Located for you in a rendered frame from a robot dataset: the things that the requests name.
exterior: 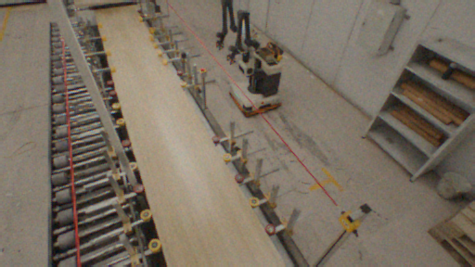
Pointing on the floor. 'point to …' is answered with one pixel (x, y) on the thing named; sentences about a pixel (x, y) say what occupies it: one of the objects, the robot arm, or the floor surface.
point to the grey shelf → (430, 158)
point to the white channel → (94, 93)
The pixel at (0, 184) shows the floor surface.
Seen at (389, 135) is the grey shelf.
